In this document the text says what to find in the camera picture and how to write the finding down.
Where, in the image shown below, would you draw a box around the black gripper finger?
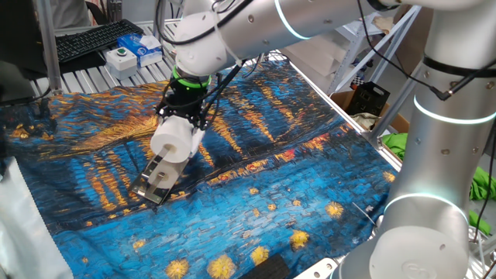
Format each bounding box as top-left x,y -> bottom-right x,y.
156,103 -> 175,122
197,108 -> 213,131

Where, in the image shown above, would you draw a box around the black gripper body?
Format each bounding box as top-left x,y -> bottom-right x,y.
165,83 -> 212,117

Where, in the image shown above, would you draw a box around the white toilet paper roll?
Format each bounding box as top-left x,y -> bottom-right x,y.
150,115 -> 206,164

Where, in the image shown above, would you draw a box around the chrome toilet paper holder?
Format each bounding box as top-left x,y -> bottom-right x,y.
129,145 -> 191,205

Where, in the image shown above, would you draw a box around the white box green button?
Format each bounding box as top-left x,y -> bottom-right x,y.
105,46 -> 139,81

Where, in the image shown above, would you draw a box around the blue tissue box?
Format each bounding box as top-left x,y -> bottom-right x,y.
116,33 -> 164,67

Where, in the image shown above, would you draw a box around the starry night print tablecloth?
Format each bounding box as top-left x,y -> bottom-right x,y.
0,60 -> 400,279

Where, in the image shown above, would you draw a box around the black computer keyboard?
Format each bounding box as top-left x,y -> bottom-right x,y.
53,19 -> 145,65

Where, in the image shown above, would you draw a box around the white storage boxes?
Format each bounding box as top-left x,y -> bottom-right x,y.
278,36 -> 350,90

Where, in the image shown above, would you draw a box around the person in grey shirt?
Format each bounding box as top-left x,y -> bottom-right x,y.
50,0 -> 91,29

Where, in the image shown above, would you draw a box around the grey metal shelf rack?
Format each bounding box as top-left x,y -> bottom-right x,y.
329,5 -> 423,96

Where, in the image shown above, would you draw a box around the black computer monitor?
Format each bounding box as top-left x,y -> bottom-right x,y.
0,0 -> 47,104

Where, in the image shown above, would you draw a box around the black plastic crate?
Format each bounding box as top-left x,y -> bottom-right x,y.
346,81 -> 391,117

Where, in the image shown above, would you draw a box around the diagonal aluminium strut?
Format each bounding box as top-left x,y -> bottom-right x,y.
367,61 -> 425,146

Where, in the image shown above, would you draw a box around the green cloth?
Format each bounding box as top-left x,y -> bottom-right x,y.
381,133 -> 410,162
468,166 -> 496,237

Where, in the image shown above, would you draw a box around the brown cardboard box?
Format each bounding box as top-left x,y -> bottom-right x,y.
331,91 -> 412,164

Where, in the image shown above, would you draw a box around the large cardboard carton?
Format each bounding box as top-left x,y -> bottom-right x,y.
393,5 -> 431,74

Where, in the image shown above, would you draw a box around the aluminium frame post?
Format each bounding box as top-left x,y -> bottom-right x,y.
34,0 -> 64,97
153,0 -> 168,43

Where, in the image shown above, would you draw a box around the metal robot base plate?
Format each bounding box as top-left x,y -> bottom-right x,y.
294,257 -> 342,279

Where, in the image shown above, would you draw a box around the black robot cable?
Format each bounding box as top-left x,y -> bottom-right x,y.
154,0 -> 496,135

